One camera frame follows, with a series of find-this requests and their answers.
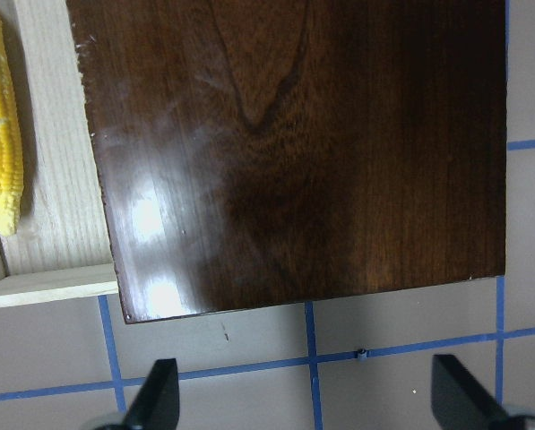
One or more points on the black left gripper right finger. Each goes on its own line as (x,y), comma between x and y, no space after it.
(458,400)

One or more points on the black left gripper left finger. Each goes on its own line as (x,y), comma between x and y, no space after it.
(157,404)

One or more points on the wooden drawer with white handle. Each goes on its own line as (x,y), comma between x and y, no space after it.
(60,249)

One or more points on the dark wooden cabinet box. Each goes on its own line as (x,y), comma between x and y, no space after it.
(258,153)

